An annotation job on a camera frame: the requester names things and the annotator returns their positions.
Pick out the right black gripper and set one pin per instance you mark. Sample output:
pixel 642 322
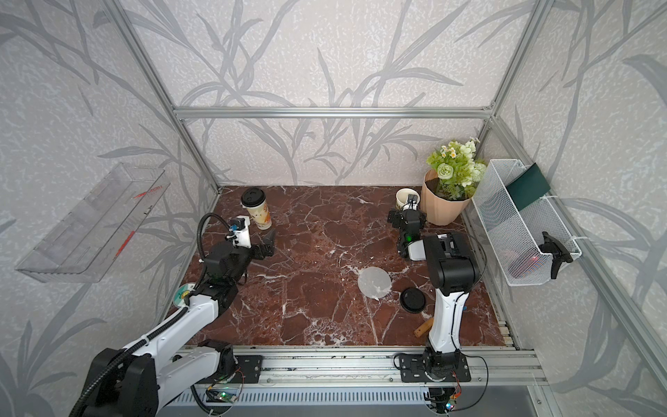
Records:
pixel 397 214

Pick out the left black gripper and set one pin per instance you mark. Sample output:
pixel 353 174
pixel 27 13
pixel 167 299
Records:
pixel 268 245

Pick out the printed paper cup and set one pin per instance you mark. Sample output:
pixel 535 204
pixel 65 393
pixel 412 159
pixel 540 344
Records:
pixel 261 216
pixel 400 197

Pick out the black plastic cup lid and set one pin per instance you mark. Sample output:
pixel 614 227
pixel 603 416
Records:
pixel 253 197

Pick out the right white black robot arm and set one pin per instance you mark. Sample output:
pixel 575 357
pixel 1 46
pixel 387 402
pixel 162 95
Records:
pixel 453 272

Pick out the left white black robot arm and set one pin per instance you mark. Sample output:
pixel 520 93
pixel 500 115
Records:
pixel 149 373

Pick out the pink flower pot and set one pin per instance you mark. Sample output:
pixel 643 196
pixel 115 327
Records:
pixel 439 211

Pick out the green white artificial flowers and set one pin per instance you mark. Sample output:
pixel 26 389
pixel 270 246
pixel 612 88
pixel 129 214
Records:
pixel 458 171

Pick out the yellow green tape roll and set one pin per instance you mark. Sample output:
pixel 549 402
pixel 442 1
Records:
pixel 179 299

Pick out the red object in basket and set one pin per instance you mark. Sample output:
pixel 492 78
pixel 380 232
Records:
pixel 526 263

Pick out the dark green card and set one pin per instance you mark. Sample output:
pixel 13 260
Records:
pixel 528 188

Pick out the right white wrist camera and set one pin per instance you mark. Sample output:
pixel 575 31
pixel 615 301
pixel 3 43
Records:
pixel 412 202

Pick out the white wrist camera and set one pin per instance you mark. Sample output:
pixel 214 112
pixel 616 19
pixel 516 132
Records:
pixel 412 202
pixel 239 234

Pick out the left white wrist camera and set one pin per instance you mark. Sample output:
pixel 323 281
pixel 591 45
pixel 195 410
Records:
pixel 239 234

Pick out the white wire mesh basket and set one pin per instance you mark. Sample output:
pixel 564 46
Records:
pixel 511 232

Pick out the blue garden fork wooden handle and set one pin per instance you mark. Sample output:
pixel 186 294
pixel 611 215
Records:
pixel 424 328

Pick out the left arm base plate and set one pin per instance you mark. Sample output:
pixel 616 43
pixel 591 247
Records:
pixel 240 369

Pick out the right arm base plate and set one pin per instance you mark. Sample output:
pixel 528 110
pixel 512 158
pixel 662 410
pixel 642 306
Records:
pixel 432 367

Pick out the clear acrylic wall shelf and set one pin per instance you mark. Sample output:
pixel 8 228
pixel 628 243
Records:
pixel 84 245

